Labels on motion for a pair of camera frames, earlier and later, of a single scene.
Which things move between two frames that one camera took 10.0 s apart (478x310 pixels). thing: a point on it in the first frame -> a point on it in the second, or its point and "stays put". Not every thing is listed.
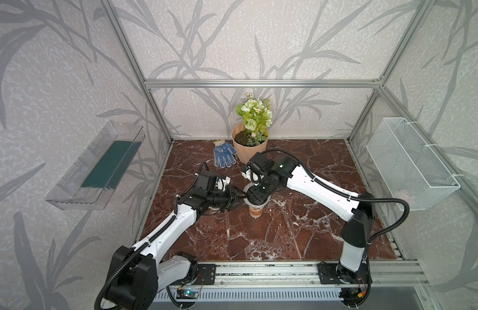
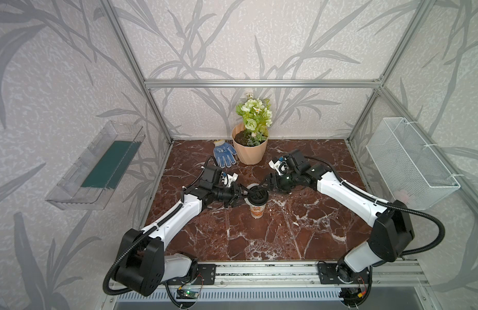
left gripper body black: (224, 199) stays put
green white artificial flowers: (258, 119) stays put
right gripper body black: (259, 193) -> (283, 183)
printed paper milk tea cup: (256, 212) stays put
